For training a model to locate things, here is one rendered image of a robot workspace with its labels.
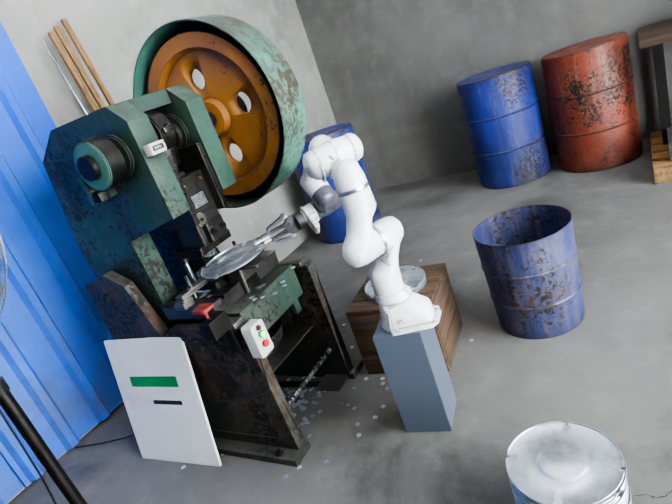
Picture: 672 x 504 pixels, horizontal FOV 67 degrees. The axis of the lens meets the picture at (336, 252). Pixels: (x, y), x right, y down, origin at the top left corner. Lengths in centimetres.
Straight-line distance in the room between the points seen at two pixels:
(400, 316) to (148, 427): 136
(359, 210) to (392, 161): 369
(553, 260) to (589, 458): 93
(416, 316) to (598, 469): 70
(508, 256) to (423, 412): 73
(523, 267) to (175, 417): 163
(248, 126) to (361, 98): 310
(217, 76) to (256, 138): 30
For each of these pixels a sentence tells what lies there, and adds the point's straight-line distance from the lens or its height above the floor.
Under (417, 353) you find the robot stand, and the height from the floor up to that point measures 36.
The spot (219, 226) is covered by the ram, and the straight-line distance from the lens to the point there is 212.
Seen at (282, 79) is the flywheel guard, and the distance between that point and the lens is 216.
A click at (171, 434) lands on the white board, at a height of 14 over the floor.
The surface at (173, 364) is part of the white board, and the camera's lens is 230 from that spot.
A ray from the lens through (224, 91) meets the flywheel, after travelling 234.
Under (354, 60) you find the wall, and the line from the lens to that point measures 526.
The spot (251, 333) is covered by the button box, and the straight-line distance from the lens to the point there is 188.
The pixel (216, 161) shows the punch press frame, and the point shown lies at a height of 117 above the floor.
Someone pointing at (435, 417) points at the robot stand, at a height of 7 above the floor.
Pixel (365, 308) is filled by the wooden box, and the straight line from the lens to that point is 229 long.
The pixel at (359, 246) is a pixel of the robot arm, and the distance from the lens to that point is 167.
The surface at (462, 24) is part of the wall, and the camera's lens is 488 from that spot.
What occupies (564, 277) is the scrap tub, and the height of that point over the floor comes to 27.
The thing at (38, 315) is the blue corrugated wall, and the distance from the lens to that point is 304.
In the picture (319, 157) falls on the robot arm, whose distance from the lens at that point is 171.
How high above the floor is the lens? 139
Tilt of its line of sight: 20 degrees down
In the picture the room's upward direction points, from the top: 20 degrees counter-clockwise
